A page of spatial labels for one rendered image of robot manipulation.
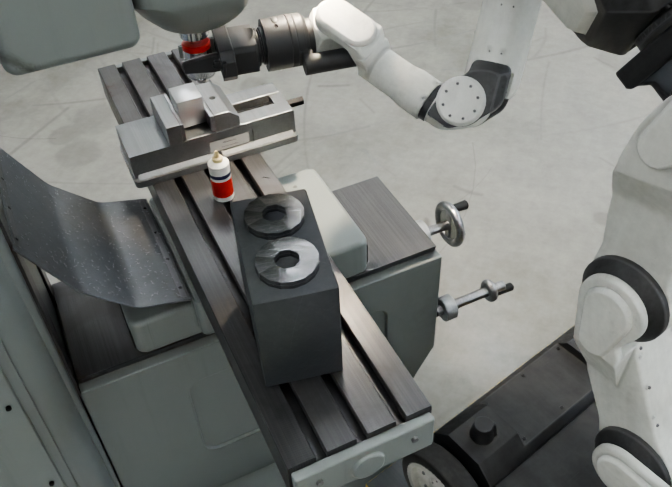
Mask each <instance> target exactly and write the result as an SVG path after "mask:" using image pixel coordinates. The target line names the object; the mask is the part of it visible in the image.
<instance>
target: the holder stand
mask: <svg viewBox="0 0 672 487"><path fill-rule="evenodd" d="M230 208H231V214H232V219H233V225H234V231H235V237H236V242H237V248H238V254H239V259H240V265H241V271H242V277H243V282H244V287H245V292H246V297H247V302H248V306H249V311H250V316H251V320H252V325H253V330H254V334H255V339H256V344H257V348H258V353H259V358H260V363H261V367H262V372H263V377H264V381H265V385H266V386H267V387H270V386H274V385H279V384H283V383H288V382H292V381H297V380H301V379H306V378H310V377H315V376H319V375H324V374H328V373H333V372H337V371H341V370H343V357H342V336H341V314H340V293H339V285H338V282H337V279H336V276H335V274H334V271H333V268H332V265H331V262H330V259H329V256H328V253H327V250H326V247H325V244H324V241H323V238H322V235H321V232H320V229H319V227H318V224H317V221H316V218H315V215H314V212H313V209H312V206H311V203H310V200H309V197H308V194H307V191H306V190H305V189H300V190H295V191H289V192H284V193H276V194H267V195H264V196H260V197H256V198H251V199H245V200H240V201H234V202H231V203H230Z"/></svg>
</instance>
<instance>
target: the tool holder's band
mask: <svg viewBox="0 0 672 487"><path fill-rule="evenodd" d="M181 45H182V49H183V51H184V52H186V53H190V54H198V53H202V52H205V51H207V50H208V49H209V48H210V47H211V42H210V39H209V38H208V37H206V38H205V39H203V41H202V42H201V43H199V44H190V43H189V42H187V41H184V40H183V41H182V43H181Z"/></svg>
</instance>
